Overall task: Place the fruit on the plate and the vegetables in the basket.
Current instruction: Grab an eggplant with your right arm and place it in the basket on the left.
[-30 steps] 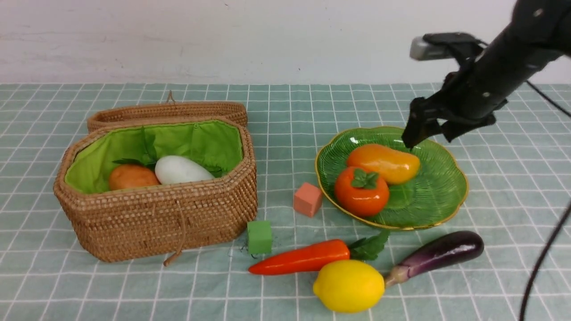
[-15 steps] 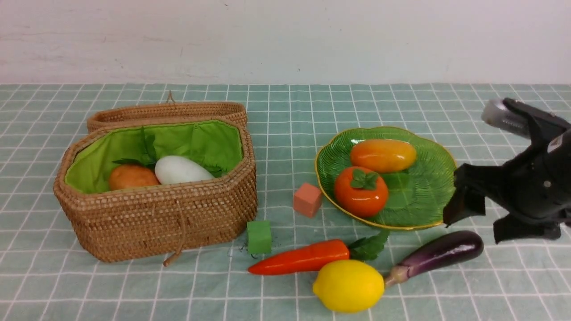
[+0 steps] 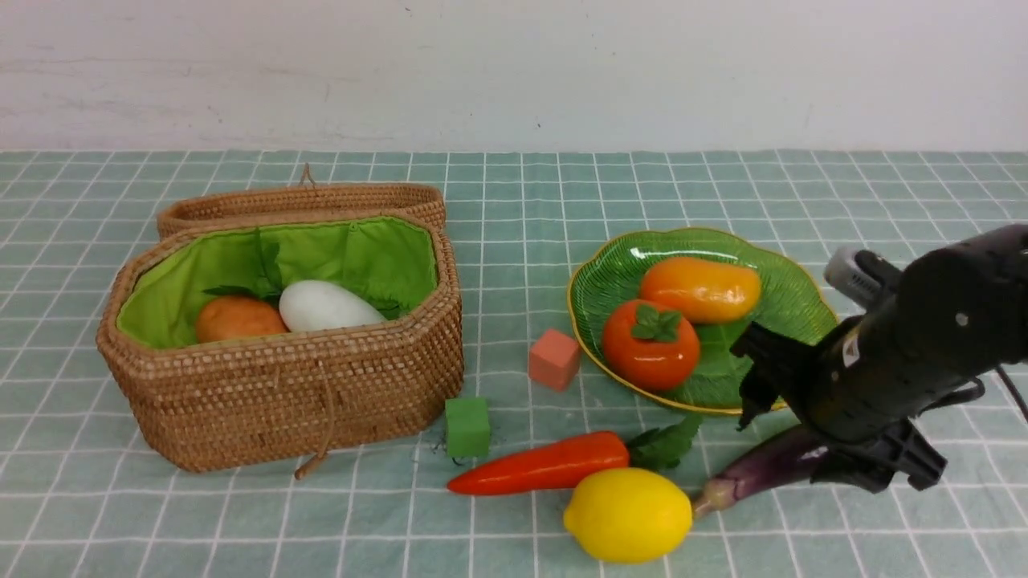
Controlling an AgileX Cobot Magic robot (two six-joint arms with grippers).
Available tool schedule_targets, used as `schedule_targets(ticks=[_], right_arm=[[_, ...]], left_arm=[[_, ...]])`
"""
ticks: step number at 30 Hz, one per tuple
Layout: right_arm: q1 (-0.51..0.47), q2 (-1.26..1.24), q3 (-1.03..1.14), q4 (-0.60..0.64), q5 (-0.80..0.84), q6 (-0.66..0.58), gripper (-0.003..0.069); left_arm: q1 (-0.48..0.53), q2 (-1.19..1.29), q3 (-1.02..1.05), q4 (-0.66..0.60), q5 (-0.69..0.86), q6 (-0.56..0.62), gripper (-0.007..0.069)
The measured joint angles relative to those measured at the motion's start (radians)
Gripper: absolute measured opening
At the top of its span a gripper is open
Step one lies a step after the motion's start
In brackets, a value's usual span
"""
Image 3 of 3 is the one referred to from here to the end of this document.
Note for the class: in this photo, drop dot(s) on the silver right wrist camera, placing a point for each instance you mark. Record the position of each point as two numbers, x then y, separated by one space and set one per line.
862 275

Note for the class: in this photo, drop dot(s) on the brown toy potato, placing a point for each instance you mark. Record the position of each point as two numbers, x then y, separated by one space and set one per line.
235 316

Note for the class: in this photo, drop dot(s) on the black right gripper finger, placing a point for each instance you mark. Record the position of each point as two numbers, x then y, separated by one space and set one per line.
760 391

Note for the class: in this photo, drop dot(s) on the green foam cube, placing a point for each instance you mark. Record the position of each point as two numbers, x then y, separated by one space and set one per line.
468 428

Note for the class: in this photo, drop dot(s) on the green glass leaf plate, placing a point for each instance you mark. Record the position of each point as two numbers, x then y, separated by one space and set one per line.
791 304

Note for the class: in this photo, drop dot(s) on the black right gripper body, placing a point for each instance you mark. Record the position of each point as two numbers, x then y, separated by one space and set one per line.
857 391

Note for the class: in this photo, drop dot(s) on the orange yellow toy mango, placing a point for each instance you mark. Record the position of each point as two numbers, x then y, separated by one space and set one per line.
706 292

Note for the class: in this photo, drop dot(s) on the yellow toy lemon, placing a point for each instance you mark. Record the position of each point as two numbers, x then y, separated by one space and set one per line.
628 516

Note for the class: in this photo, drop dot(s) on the orange toy carrot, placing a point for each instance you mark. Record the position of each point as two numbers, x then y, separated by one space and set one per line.
562 465

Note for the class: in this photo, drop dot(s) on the purple toy eggplant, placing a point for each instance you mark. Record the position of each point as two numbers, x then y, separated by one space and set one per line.
789 456

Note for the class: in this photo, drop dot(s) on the orange foam cube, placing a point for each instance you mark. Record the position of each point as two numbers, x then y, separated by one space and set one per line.
554 360

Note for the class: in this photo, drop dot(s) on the white toy radish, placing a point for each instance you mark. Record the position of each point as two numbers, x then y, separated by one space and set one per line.
313 305

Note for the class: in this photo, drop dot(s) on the woven wicker basket lid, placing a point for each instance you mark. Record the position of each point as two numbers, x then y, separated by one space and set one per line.
422 201

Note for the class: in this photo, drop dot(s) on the orange toy persimmon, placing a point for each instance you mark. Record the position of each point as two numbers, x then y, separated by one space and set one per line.
650 345

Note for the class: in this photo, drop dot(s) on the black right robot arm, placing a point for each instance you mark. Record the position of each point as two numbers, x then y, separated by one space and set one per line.
927 334

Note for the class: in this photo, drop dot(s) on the woven wicker basket green lining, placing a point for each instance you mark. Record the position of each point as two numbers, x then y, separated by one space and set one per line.
258 399

